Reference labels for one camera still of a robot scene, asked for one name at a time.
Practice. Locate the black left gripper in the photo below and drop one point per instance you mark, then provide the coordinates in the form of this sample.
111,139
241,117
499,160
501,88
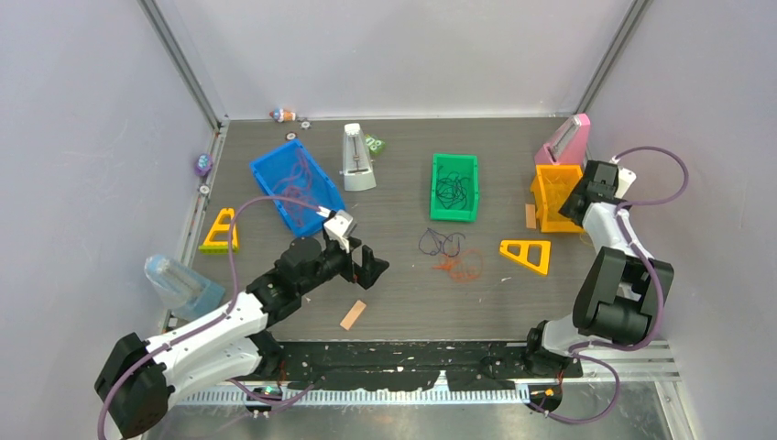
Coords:
365,274

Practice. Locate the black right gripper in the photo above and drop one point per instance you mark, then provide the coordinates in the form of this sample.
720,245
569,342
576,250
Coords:
565,210

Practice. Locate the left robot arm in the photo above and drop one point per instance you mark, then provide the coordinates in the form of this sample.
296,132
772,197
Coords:
142,379

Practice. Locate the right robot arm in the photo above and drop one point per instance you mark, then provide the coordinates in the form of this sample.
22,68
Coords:
622,295

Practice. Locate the orange plastic bin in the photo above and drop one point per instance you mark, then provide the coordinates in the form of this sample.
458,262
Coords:
550,187

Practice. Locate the pink metronome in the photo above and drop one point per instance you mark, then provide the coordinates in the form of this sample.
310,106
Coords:
568,144

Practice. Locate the flat wooden block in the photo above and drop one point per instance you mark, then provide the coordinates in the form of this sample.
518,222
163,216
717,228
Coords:
352,315

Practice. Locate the small wooden block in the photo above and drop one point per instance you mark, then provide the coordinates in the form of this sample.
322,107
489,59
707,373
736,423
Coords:
530,216

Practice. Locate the white metronome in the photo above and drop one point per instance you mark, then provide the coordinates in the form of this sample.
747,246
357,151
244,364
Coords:
357,166

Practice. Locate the green monster toy block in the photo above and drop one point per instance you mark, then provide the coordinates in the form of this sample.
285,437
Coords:
375,145

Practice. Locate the blue plastic bin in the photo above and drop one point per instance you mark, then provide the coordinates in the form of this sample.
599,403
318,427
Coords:
291,171

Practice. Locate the green plastic bin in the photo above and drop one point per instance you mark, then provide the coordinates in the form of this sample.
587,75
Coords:
454,193

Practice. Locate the yellow triangle on green base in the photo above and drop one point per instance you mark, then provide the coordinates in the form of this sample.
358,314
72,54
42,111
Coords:
222,236

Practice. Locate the small clown figurine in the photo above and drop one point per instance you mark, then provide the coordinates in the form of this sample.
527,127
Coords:
281,115

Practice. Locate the clear plastic bottle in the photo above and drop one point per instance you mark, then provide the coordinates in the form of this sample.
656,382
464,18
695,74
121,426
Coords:
185,292

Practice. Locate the purple round toy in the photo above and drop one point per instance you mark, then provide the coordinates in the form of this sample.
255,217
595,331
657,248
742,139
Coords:
203,165

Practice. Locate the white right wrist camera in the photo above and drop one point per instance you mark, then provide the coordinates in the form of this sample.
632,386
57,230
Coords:
626,178

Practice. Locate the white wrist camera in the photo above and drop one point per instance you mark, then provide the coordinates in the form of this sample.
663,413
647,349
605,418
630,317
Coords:
626,178
338,226

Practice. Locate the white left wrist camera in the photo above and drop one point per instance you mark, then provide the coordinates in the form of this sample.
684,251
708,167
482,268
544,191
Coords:
338,226

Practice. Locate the yellow triangular plastic frame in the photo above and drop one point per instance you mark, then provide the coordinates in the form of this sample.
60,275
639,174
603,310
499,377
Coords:
534,255

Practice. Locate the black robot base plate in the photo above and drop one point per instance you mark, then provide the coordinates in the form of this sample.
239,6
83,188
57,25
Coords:
408,365

